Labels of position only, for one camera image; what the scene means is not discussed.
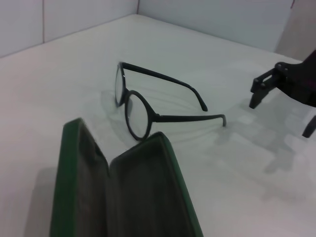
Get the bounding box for black glasses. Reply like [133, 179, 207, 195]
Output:
[114, 62, 227, 142]

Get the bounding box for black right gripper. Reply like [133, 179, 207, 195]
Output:
[248, 49, 316, 138]

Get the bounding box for green glasses case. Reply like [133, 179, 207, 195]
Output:
[49, 118, 204, 237]

